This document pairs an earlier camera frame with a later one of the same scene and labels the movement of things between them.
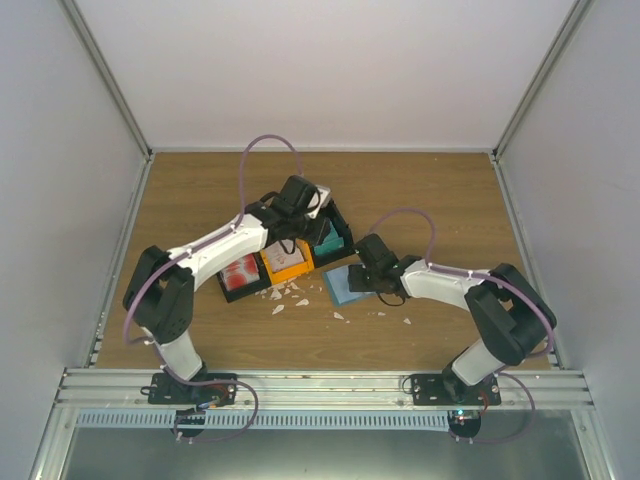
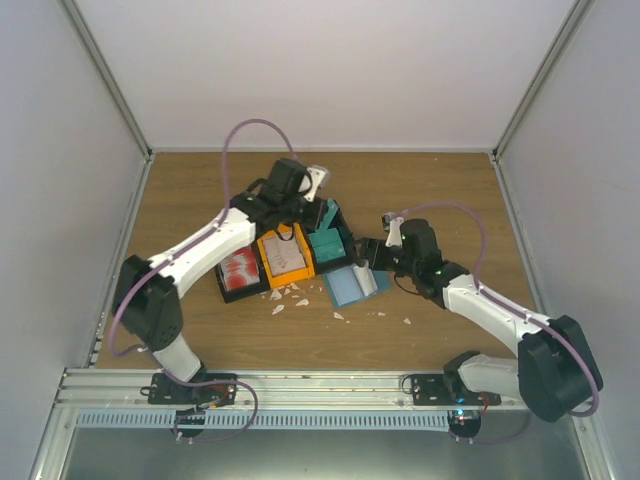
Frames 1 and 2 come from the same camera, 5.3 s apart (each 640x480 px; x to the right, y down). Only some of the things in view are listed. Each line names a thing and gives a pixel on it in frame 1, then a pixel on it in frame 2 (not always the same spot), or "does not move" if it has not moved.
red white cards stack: (241, 273) does not move
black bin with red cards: (244, 277) does not move
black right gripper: (356, 284) → (370, 246)
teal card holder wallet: (338, 287) does not move
